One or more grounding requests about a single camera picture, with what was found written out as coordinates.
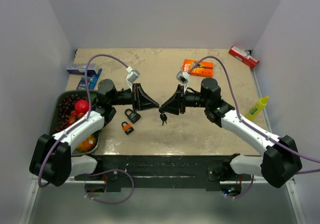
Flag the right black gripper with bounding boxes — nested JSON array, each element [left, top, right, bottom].
[[160, 85, 210, 115]]

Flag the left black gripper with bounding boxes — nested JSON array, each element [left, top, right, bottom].
[[110, 83, 159, 112]]

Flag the black Kaijing padlock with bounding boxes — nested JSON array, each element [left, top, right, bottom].
[[124, 109, 141, 124]]

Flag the black key bunch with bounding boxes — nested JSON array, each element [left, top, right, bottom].
[[159, 109, 168, 126]]

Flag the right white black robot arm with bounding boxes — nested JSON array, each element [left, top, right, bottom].
[[159, 78, 302, 188]]

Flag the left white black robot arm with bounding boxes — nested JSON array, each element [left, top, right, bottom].
[[29, 79, 159, 187]]

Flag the orange black padlock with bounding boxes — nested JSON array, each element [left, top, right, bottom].
[[121, 121, 134, 135]]

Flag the orange razor box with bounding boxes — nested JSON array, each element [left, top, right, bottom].
[[181, 59, 214, 78]]

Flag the green lime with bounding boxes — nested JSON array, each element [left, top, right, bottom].
[[90, 93, 97, 105]]

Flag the red apple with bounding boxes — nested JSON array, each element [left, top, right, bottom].
[[74, 100, 90, 114]]

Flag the orange toy pineapple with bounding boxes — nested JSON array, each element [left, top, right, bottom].
[[76, 135, 98, 153]]

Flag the red cherries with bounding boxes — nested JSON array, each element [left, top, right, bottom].
[[65, 111, 85, 127]]

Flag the dark red grape bunch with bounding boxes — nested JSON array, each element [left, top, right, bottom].
[[50, 94, 82, 134]]

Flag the white blue toothpaste box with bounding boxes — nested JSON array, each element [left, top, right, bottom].
[[66, 63, 99, 76]]

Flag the grey fruit tray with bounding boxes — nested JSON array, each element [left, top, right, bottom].
[[49, 90, 100, 156]]

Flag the yellow glue bottle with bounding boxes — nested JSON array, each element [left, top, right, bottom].
[[245, 96, 269, 121]]

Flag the red box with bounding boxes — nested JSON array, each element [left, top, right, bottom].
[[228, 46, 260, 69]]

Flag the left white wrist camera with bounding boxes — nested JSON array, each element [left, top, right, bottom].
[[126, 66, 140, 91]]

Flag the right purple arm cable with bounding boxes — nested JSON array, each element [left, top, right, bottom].
[[187, 56, 320, 175]]

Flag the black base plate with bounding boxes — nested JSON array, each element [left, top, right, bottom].
[[75, 155, 251, 192]]

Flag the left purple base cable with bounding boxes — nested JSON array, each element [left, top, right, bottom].
[[84, 169, 135, 205]]

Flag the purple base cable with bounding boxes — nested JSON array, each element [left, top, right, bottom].
[[224, 175, 255, 199], [84, 169, 135, 205]]

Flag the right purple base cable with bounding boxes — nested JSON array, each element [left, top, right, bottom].
[[224, 175, 255, 199]]

